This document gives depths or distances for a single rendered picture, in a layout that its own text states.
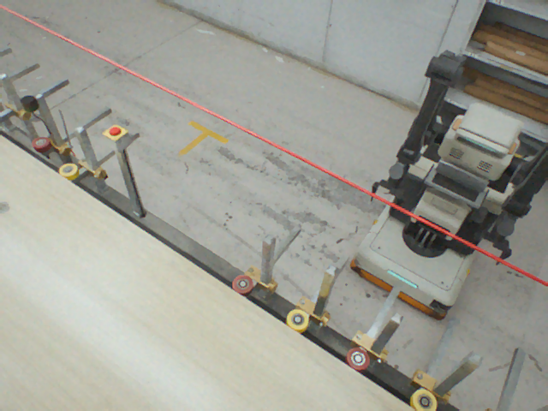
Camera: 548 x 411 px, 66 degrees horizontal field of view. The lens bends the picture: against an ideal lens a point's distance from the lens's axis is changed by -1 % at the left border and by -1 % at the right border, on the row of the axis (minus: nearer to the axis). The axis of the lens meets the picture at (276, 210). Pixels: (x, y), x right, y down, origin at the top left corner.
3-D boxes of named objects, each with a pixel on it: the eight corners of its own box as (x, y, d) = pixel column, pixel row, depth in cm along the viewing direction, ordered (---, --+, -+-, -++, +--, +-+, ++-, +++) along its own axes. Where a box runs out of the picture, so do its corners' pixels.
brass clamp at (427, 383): (414, 372, 159) (419, 366, 155) (449, 393, 155) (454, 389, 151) (408, 385, 155) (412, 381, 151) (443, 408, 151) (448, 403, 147)
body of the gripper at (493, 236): (506, 251, 160) (516, 235, 156) (479, 239, 163) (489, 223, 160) (506, 245, 165) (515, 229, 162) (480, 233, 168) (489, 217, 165)
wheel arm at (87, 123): (108, 111, 234) (106, 104, 231) (113, 114, 233) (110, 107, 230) (41, 155, 211) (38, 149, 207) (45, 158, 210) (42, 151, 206)
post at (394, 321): (362, 360, 175) (395, 308, 137) (370, 365, 174) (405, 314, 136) (359, 367, 173) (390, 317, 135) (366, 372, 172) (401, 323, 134)
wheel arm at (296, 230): (294, 229, 196) (294, 224, 193) (300, 233, 195) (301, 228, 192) (236, 300, 173) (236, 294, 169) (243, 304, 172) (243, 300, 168)
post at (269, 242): (263, 294, 189) (268, 232, 152) (270, 299, 188) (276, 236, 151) (259, 300, 188) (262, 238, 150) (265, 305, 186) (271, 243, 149)
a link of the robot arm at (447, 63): (476, 49, 140) (448, 38, 143) (460, 71, 135) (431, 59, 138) (435, 138, 178) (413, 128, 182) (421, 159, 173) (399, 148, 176)
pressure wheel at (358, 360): (361, 382, 154) (368, 372, 145) (339, 377, 154) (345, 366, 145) (363, 360, 159) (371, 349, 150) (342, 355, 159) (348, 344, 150)
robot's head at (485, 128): (469, 109, 178) (473, 98, 164) (519, 129, 172) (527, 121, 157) (452, 139, 180) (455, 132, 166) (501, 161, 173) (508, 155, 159)
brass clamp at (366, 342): (356, 333, 166) (359, 328, 162) (387, 353, 162) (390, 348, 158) (348, 346, 162) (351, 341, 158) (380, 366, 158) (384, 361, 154)
